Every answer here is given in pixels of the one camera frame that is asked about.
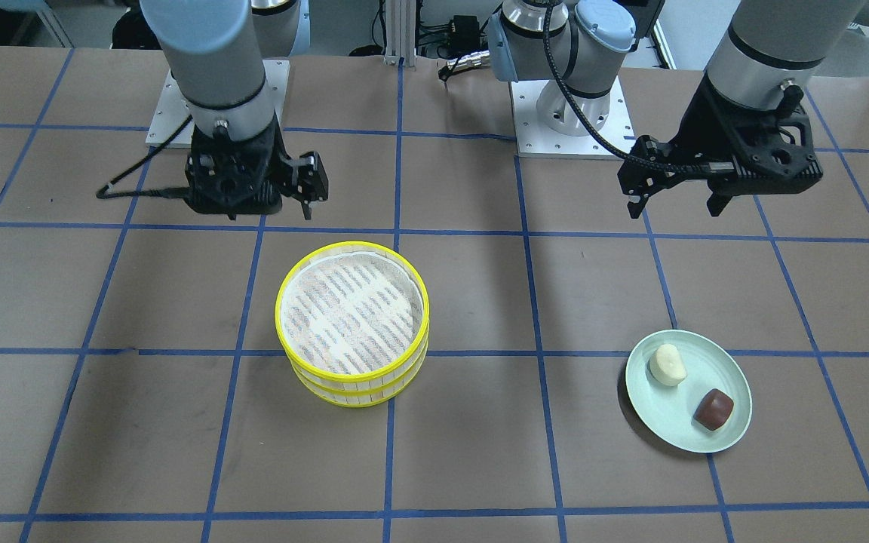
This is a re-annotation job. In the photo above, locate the yellow-rimmed steamer layer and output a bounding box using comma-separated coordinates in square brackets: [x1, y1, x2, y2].
[287, 341, 428, 408]
[275, 241, 430, 384]

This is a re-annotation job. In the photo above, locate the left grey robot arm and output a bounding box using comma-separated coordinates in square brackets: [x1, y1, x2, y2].
[486, 1, 867, 219]

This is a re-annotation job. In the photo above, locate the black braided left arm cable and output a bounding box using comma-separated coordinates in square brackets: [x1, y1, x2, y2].
[542, 0, 716, 176]

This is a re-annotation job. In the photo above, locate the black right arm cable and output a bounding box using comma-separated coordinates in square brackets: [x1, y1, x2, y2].
[96, 113, 195, 201]

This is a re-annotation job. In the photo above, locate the white steamed bun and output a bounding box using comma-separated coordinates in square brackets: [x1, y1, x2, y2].
[649, 343, 689, 388]

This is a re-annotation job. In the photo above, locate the aluminium frame post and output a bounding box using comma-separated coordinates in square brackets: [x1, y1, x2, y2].
[382, 0, 418, 69]

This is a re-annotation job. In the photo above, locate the mint green plate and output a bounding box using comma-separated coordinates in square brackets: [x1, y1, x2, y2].
[625, 330, 753, 453]

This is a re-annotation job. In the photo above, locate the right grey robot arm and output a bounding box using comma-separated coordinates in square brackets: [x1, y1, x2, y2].
[140, 1, 329, 219]

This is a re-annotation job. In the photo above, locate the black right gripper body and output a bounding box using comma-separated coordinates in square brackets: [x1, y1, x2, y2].
[184, 121, 329, 213]

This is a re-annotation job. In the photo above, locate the brown steamed bun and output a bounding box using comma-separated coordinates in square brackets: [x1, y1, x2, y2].
[693, 388, 735, 431]

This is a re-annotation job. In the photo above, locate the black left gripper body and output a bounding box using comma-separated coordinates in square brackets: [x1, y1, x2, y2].
[617, 76, 823, 203]

